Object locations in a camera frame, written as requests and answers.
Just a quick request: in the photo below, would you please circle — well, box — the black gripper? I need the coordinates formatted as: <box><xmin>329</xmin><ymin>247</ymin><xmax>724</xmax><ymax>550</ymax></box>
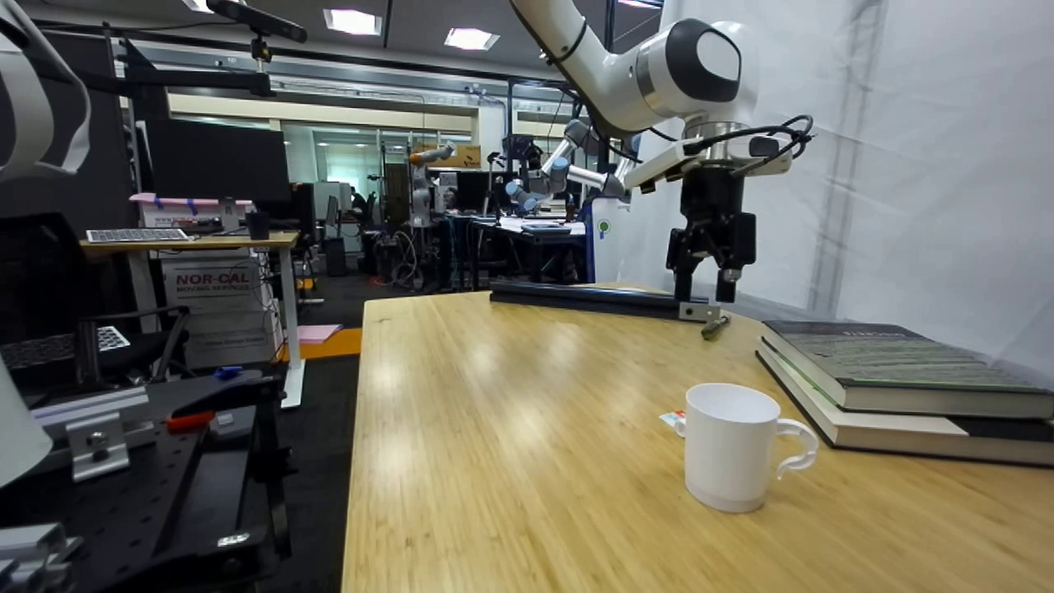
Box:
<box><xmin>668</xmin><ymin>168</ymin><xmax>754</xmax><ymax>304</ymax></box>

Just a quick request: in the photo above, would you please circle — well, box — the white ceramic mug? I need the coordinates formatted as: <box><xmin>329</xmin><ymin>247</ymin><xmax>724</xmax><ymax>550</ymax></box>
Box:
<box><xmin>686</xmin><ymin>382</ymin><xmax>820</xmax><ymax>515</ymax></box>

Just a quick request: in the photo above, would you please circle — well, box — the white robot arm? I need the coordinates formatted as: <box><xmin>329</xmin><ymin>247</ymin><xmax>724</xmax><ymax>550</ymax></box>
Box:
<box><xmin>511</xmin><ymin>0</ymin><xmax>756</xmax><ymax>190</ymax></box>

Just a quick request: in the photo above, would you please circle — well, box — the grey background robot arm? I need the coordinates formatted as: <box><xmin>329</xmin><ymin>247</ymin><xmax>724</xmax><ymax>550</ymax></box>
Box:
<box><xmin>521</xmin><ymin>119</ymin><xmax>754</xmax><ymax>304</ymax></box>

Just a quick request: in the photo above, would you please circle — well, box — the standing desk with keyboard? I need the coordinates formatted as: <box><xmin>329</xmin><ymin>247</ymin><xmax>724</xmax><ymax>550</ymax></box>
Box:
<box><xmin>81</xmin><ymin>195</ymin><xmax>306</xmax><ymax>409</ymax></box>

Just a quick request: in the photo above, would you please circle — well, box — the small dark metal tool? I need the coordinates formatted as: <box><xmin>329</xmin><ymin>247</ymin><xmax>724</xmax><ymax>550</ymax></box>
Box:
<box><xmin>700</xmin><ymin>311</ymin><xmax>731</xmax><ymax>340</ymax></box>

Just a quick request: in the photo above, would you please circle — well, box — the long black metal bar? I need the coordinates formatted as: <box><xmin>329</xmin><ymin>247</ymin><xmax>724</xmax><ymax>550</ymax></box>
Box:
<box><xmin>489</xmin><ymin>280</ymin><xmax>720</xmax><ymax>318</ymax></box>

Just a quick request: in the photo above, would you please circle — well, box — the small red white label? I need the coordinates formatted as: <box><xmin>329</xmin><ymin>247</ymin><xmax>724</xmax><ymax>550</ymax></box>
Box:
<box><xmin>659</xmin><ymin>411</ymin><xmax>686</xmax><ymax>434</ymax></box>

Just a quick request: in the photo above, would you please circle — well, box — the upper grey hardcover book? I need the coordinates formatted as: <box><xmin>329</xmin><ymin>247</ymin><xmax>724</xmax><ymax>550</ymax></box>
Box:
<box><xmin>760</xmin><ymin>318</ymin><xmax>1054</xmax><ymax>419</ymax></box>

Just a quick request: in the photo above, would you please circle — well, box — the white backdrop curtain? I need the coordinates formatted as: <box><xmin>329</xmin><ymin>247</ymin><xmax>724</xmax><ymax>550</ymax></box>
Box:
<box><xmin>647</xmin><ymin>0</ymin><xmax>1054</xmax><ymax>377</ymax></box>

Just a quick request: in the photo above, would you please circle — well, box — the black breadboard mounting plate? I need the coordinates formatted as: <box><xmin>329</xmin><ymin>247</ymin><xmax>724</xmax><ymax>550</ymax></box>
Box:
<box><xmin>0</xmin><ymin>376</ymin><xmax>292</xmax><ymax>593</ymax></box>

